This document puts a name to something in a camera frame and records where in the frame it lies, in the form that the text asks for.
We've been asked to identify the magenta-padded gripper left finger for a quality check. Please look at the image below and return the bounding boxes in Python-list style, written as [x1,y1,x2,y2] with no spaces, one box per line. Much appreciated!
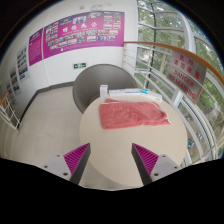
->
[41,142,92,185]

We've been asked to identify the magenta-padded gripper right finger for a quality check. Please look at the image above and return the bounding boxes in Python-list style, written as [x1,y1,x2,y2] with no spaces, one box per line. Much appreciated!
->
[131,142,183,186]

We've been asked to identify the pink towel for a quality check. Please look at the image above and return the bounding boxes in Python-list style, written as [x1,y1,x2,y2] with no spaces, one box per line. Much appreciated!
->
[98,97,172,130]

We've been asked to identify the small upright white box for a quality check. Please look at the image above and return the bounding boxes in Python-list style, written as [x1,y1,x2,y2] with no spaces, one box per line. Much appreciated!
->
[99,84,109,98]

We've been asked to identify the short white railing, orange handrail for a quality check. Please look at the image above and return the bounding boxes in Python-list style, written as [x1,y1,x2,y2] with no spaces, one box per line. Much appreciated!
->
[0,91,23,133]

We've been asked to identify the white warning sign, red lettering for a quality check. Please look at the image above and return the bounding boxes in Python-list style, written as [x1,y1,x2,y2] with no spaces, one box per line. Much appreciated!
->
[166,64,203,105]

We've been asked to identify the grey round armchair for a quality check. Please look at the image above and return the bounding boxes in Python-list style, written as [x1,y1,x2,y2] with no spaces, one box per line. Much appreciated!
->
[72,63,138,115]

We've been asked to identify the green exit sign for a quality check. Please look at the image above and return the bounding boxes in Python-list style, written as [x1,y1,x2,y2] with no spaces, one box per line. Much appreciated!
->
[73,62,87,70]

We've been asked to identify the white warning sign, red characters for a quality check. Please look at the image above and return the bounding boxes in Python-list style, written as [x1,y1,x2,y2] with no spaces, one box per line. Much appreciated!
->
[170,49,208,86]

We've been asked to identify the white railing with orange handrail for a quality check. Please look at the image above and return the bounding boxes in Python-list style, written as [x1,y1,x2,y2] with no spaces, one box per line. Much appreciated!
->
[122,40,224,162]

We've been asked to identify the narrow magenta text poster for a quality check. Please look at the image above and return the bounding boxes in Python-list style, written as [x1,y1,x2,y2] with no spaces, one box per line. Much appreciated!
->
[27,28,45,67]

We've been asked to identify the large magenta photo poster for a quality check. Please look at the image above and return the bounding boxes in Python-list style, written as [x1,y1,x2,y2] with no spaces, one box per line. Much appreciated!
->
[42,10,126,60]

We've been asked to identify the white photo wall poster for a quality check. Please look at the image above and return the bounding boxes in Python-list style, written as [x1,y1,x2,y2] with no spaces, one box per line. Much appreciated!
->
[9,64,22,96]
[16,44,31,83]

